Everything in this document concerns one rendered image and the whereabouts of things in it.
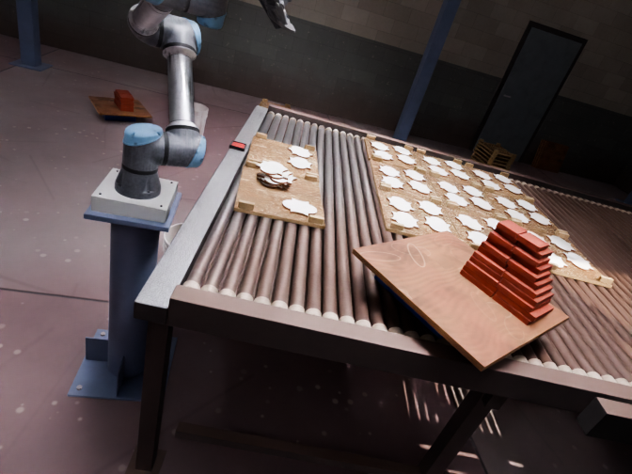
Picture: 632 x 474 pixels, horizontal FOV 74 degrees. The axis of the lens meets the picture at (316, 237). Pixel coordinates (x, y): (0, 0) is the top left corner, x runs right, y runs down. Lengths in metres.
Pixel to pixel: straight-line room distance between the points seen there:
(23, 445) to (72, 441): 0.16
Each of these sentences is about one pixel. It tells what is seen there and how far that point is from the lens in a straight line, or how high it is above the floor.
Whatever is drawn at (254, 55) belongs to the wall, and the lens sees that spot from 6.88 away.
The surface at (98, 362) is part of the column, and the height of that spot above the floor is 0.01.
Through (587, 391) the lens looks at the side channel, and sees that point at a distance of 1.46.
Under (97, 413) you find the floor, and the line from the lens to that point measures 2.06.
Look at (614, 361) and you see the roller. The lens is 1.75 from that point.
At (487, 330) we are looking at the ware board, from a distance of 1.24.
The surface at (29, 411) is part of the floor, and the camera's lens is 2.11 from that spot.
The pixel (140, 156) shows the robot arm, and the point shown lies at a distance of 1.50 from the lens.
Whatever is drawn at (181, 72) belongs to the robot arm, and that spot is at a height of 1.31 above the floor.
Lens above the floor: 1.68
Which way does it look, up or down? 30 degrees down
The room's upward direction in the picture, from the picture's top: 18 degrees clockwise
